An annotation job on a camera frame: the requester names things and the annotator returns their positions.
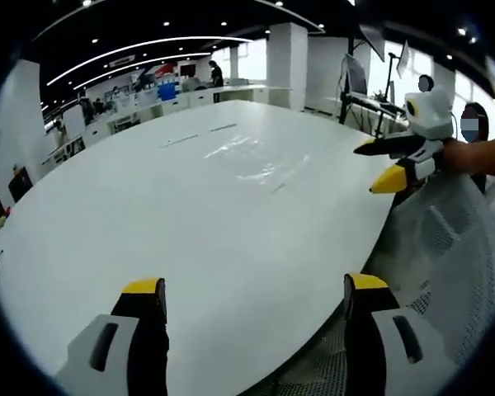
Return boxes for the blue storage boxes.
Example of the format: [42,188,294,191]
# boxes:
[157,81,179,101]

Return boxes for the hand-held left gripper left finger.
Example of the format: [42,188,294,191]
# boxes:
[55,277,170,396]

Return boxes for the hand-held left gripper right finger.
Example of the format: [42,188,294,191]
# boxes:
[342,271,459,396]

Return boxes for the black tripod stand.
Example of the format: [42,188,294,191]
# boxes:
[337,36,408,139]

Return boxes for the white square pillar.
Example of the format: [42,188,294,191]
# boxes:
[266,22,309,112]

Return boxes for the transparent resealable bag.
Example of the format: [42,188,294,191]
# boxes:
[201,134,311,194]

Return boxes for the computer monitor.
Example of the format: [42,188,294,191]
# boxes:
[343,53,369,96]

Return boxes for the white rolling board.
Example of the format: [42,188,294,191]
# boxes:
[63,107,87,138]

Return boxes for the long white counter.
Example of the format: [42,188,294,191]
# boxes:
[45,83,270,162]

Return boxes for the white mesh office chair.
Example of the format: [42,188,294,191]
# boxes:
[271,172,495,396]

